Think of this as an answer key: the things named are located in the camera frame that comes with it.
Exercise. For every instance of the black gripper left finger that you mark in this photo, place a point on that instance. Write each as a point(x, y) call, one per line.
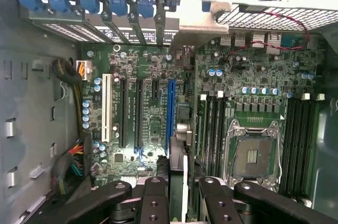
point(154, 205)

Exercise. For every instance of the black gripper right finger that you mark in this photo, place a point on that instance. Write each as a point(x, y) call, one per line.
point(277, 205)

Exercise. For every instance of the silver finned chipset heatsink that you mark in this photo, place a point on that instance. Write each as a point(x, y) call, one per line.
point(129, 179)

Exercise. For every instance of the metal CPU socket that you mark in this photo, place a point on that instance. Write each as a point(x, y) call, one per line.
point(253, 155)

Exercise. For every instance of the black RAM slot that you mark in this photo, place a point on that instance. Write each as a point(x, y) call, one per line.
point(290, 142)
point(222, 118)
point(312, 142)
point(202, 134)
point(297, 142)
point(216, 134)
point(305, 142)
point(209, 134)

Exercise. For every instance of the green motherboard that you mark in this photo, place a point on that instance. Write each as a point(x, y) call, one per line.
point(153, 118)

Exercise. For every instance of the blue expansion slot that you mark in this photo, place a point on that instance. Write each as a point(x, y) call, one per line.
point(170, 115)

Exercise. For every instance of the long black expansion slot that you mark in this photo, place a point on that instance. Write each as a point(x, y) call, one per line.
point(139, 113)
point(123, 113)

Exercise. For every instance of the white expansion slot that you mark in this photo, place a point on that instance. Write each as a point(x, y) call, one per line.
point(106, 107)

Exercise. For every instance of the short black expansion slot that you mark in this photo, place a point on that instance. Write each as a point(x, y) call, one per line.
point(155, 89)

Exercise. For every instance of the open black PC case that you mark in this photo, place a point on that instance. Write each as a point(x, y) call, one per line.
point(26, 102)

